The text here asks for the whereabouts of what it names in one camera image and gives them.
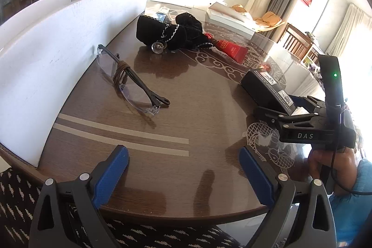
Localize black velvet pouch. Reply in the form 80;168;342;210
136;15;190;50

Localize armchair with orange cushions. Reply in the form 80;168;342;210
231;4;287;33

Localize brown hair tie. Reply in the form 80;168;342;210
113;60;132;85

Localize wooden chair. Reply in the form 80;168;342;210
282;23;313;57
302;46;320;66

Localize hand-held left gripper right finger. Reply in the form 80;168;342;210
238;146;338;248

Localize person's right forearm blue sleeve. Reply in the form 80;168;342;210
330;159;372;244

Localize white sheer curtain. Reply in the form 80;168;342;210
325;3;372;58

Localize white foam board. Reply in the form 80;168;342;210
0;0;146;168

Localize clear rimless glasses black temples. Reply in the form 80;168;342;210
96;45;171;116

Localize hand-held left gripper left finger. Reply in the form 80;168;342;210
29;145;130;248

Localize black cloth bundle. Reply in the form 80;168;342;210
174;13;217;50

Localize white flat box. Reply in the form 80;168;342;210
207;2;256;36

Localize wooden sideboard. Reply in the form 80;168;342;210
302;33;329;86

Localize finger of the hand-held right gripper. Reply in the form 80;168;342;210
253;106;316;125
291;95;328;114

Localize black cardboard box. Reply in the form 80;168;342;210
241;69;297;117

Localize person's right hand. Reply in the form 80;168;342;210
308;146;359;196

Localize red packet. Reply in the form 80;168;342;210
214;39;248;64

